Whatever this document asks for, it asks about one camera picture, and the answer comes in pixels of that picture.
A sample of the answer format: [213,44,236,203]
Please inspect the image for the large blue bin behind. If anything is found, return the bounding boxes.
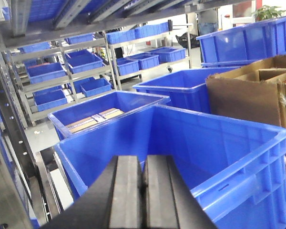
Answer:
[133,67,235,114]

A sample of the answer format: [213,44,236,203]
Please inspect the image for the open brown cardboard box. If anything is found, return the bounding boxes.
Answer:
[206,54,286,128]

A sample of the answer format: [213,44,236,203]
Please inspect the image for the green potted plant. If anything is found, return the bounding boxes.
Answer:
[252,5,286,21]

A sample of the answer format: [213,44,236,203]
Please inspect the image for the blue bin with cardboard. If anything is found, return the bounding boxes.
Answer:
[48,91,171,140]

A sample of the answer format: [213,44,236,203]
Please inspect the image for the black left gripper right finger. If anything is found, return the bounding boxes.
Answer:
[144,155,217,229]

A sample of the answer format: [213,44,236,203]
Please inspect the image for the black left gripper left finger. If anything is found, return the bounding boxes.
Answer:
[42,156,143,229]

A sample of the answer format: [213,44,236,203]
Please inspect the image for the target blue plastic bin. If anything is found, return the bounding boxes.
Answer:
[54,105,286,229]

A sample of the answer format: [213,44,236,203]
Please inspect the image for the grey shelving rack with bins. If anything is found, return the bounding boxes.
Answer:
[4,22,191,125]

